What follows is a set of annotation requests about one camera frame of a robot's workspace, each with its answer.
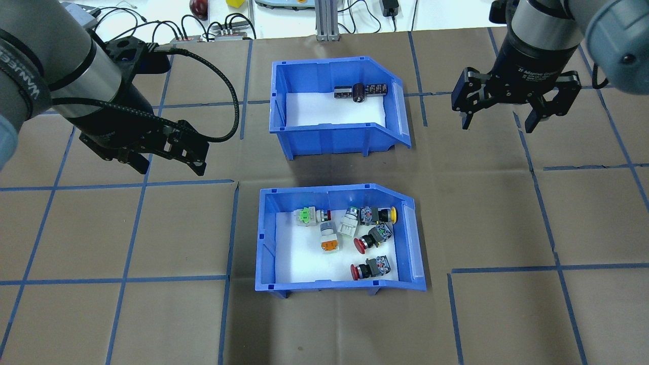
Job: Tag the blue bin holding capacitors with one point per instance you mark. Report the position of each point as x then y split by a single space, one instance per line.
329 142

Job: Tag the blue bin holding button switches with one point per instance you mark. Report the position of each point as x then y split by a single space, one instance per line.
314 286

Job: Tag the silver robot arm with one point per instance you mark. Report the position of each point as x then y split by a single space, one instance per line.
40 40
608 30

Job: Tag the small grey box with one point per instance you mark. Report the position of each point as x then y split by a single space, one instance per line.
81 12

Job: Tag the yellow push button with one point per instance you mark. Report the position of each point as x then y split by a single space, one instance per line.
390 215

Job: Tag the red mushroom push button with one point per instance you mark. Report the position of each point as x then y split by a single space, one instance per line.
361 246
356 272

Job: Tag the black capacitor with white print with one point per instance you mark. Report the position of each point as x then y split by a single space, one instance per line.
377 89

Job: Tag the wide black cylindrical capacitor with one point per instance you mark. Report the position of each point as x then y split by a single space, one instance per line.
359 93

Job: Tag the black power adapter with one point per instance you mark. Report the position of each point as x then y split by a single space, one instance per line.
390 7

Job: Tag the silver usb hub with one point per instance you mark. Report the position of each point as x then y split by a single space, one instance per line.
230 33

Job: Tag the white foam pad under capacitors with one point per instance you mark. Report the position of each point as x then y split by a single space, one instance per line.
314 109

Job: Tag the dark red round object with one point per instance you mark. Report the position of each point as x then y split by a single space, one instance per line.
199 7

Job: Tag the white foam pad under buttons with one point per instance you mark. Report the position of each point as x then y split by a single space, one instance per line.
299 253

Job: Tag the small yellow object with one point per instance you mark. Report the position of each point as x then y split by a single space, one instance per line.
235 2

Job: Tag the grey teal device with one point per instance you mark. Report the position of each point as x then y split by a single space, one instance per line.
284 3

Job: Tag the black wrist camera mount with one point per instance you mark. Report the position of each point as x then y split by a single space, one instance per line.
501 12
152 61

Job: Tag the white switch with green block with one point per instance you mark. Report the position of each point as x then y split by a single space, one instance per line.
312 217

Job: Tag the aluminium extrusion post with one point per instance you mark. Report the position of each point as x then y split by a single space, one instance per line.
327 20

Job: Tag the white switch with orange block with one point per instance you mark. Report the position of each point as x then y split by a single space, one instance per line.
329 235

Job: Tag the plain white switch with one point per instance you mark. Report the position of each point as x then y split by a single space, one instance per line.
349 225

